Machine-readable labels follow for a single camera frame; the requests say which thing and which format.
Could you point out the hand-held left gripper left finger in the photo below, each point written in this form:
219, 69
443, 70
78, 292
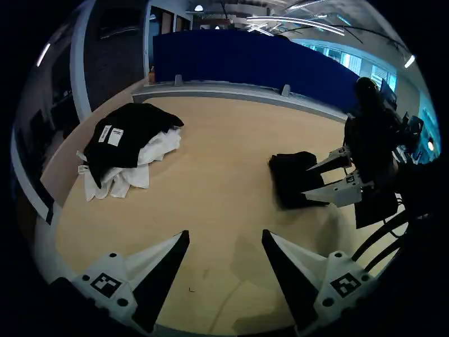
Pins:
112, 277

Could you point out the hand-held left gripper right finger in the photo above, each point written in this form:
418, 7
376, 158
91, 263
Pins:
338, 277

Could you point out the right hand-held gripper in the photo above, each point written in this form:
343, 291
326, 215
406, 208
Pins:
371, 140

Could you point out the black and white towel heap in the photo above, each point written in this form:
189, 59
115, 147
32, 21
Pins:
129, 140

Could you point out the blue desk screen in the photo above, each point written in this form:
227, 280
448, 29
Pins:
245, 59

